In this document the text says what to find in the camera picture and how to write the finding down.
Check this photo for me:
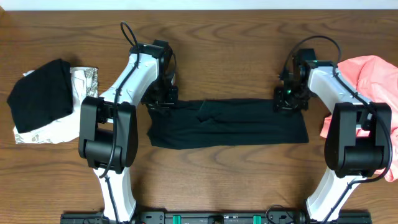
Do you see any white patterned folded garment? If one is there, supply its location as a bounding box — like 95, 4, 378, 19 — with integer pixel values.
13, 67, 98, 144

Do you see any black t-shirt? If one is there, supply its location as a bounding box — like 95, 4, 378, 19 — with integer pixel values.
147, 99, 309, 150

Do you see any folded black garment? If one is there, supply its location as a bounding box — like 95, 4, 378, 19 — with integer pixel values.
7, 59, 73, 133

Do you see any black cable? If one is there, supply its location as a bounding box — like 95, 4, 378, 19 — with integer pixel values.
98, 21, 141, 224
278, 35, 394, 223

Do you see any right black cable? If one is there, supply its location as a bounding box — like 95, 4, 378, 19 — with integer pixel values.
278, 35, 394, 223

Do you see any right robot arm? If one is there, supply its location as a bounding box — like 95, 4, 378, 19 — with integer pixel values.
274, 49, 393, 223

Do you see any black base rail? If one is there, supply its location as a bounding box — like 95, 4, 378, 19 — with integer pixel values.
60, 210, 373, 224

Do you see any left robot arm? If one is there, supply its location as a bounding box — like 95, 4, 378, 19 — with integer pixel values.
78, 40, 178, 223

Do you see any pink t-shirt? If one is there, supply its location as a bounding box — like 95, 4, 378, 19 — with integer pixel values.
338, 55, 397, 182

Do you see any left black cable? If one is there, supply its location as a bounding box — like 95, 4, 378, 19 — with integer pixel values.
98, 21, 141, 224

